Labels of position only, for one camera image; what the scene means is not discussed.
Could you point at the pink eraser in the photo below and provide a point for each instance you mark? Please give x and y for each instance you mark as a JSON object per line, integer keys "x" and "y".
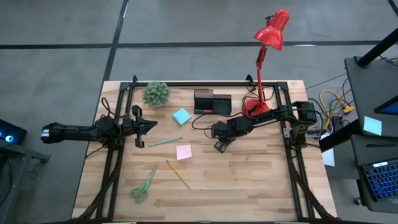
{"x": 199, "y": 111}

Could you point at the pink sticky note pad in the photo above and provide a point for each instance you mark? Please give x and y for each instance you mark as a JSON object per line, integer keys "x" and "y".
{"x": 184, "y": 152}

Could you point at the white paper sheet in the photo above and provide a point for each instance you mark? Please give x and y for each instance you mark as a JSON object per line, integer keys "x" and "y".
{"x": 328, "y": 158}

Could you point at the green potted succulent plant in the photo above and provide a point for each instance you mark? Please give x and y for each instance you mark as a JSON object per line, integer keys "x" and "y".
{"x": 157, "y": 94}

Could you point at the black mesh desk organizer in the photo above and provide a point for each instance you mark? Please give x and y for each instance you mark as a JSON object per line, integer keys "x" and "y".
{"x": 222, "y": 105}

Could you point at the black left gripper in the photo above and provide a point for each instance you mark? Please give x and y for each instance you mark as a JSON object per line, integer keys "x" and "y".
{"x": 138, "y": 127}

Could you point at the light blue paper note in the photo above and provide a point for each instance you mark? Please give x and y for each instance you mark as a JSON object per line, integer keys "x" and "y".
{"x": 372, "y": 126}

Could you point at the grey equipment stand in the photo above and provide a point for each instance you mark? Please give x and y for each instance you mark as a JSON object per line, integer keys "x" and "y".
{"x": 12, "y": 161}

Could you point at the teal pencil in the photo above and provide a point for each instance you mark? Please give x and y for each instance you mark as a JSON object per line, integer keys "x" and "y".
{"x": 164, "y": 142}

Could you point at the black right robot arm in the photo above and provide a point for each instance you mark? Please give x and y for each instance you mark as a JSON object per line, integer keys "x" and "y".
{"x": 267, "y": 117}

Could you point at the grey side desk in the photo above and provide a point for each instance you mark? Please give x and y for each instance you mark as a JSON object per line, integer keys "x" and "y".
{"x": 367, "y": 93}

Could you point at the red desk lamp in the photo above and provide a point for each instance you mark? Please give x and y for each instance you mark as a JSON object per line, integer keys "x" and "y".
{"x": 273, "y": 31}

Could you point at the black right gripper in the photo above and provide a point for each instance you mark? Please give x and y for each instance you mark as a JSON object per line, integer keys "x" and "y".
{"x": 222, "y": 147}

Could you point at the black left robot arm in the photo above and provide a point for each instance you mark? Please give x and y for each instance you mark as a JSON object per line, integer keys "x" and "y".
{"x": 74, "y": 131}

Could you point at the monitor with blue screen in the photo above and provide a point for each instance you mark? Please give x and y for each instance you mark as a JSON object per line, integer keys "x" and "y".
{"x": 390, "y": 108}

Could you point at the blue sticky note pad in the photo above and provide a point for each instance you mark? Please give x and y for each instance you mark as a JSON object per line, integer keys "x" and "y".
{"x": 182, "y": 116}

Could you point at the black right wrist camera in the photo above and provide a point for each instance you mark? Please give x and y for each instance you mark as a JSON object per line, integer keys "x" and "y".
{"x": 220, "y": 128}

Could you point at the yellow pencil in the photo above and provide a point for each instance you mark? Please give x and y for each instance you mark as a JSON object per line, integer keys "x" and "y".
{"x": 178, "y": 175}

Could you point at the computer with blue light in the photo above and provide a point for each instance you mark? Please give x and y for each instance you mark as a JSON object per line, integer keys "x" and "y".
{"x": 12, "y": 133}

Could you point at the black monitor pole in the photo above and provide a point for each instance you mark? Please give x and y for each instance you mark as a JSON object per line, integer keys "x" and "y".
{"x": 377, "y": 48}

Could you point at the black aluminium table frame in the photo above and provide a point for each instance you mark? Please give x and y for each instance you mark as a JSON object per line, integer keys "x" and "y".
{"x": 186, "y": 84}

